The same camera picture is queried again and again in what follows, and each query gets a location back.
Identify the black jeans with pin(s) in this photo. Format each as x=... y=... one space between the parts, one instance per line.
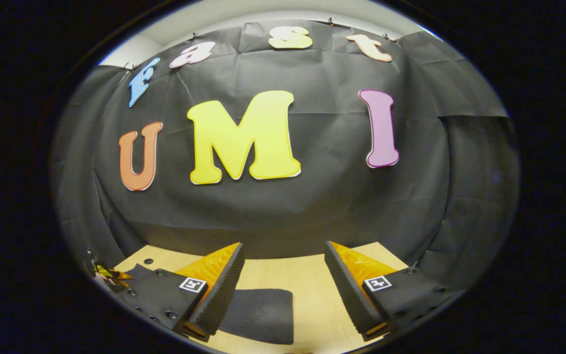
x=263 y=314

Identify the black backdrop cloth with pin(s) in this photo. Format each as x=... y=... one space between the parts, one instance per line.
x=312 y=206

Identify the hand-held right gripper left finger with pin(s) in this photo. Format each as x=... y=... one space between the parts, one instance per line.
x=221 y=292

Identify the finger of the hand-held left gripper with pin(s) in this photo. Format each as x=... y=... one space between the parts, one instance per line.
x=108 y=276

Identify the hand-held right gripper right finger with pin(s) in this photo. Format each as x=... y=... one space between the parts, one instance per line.
x=347 y=292

